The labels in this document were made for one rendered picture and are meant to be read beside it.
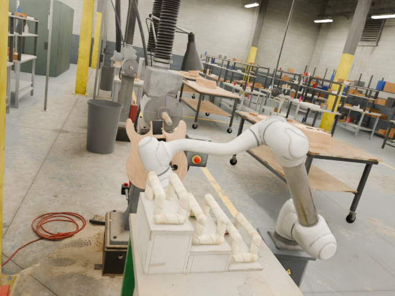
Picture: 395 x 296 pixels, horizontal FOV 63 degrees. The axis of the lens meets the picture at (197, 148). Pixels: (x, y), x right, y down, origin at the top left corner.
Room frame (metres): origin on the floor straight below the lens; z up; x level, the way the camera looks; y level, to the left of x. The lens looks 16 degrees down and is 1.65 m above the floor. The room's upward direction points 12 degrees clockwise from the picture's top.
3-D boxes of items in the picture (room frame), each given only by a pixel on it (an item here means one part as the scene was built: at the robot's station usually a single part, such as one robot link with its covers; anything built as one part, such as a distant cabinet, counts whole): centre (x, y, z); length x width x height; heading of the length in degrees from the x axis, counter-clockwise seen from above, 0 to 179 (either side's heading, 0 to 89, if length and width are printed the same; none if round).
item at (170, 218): (0.95, 0.04, 1.12); 0.11 x 0.03 x 0.03; 111
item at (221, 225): (1.03, -0.14, 1.07); 0.03 x 0.03 x 0.09
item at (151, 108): (2.19, 0.30, 1.25); 0.41 x 0.27 x 0.26; 18
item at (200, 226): (1.00, -0.06, 1.07); 0.03 x 0.03 x 0.09
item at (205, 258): (1.10, -0.07, 0.98); 0.27 x 0.16 x 0.09; 21
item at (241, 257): (1.06, -0.26, 0.96); 0.11 x 0.03 x 0.03; 111
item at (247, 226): (1.17, -0.26, 1.04); 0.20 x 0.03 x 0.03; 20
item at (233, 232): (1.14, -0.19, 1.04); 0.20 x 0.03 x 0.03; 20
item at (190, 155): (2.18, 0.05, 0.99); 0.24 x 0.21 x 0.26; 18
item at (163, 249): (1.04, 0.07, 1.02); 0.27 x 0.15 x 0.17; 21
